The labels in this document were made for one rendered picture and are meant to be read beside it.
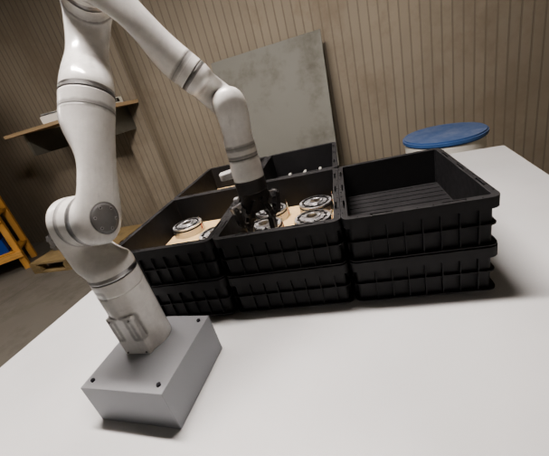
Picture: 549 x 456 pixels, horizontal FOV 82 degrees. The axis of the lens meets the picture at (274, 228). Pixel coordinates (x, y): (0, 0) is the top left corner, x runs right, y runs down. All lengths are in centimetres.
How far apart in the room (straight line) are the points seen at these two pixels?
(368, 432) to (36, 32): 427
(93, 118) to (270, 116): 228
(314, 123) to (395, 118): 70
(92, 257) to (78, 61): 34
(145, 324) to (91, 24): 58
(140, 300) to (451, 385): 57
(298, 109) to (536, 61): 173
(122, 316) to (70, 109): 38
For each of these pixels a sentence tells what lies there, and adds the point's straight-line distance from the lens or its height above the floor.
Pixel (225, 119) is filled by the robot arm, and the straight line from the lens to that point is 71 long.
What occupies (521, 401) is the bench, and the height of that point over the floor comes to 70.
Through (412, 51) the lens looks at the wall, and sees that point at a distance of 297.
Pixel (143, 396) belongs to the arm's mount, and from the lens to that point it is 67.
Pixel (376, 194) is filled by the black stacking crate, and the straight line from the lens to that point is 106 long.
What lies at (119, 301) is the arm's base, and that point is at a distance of 67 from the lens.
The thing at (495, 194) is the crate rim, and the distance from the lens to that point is 73.
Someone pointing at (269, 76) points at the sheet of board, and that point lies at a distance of 287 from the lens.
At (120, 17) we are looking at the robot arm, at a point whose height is 139.
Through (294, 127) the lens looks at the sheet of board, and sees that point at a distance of 278.
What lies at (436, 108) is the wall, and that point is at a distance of 303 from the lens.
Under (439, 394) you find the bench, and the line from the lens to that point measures 65.
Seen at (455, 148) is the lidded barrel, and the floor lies 58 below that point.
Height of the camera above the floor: 122
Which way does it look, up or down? 24 degrees down
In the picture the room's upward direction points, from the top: 15 degrees counter-clockwise
